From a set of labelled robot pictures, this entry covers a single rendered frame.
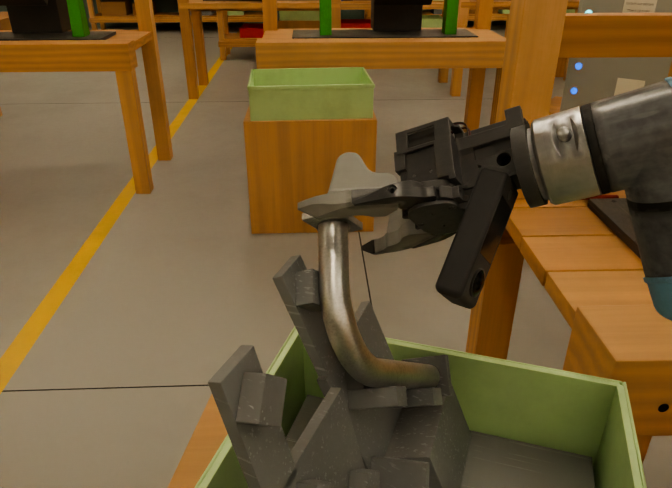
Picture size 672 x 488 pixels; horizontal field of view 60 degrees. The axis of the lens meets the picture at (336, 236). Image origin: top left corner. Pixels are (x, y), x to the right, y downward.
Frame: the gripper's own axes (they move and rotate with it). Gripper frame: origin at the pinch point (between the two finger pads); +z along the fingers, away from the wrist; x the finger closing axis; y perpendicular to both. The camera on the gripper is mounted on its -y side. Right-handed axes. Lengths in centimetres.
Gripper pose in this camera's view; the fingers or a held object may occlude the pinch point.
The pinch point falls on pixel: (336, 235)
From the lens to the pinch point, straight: 57.9
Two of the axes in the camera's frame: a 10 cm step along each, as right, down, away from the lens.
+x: -5.0, -3.1, -8.1
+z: -8.6, 2.1, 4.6
